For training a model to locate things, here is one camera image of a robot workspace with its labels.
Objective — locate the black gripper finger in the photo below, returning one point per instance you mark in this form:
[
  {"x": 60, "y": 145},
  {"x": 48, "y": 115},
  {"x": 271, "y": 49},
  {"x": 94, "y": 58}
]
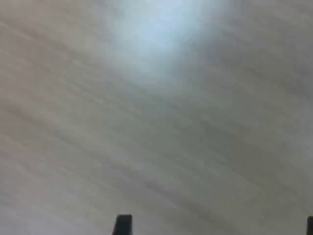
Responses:
[
  {"x": 310, "y": 226},
  {"x": 123, "y": 226}
]

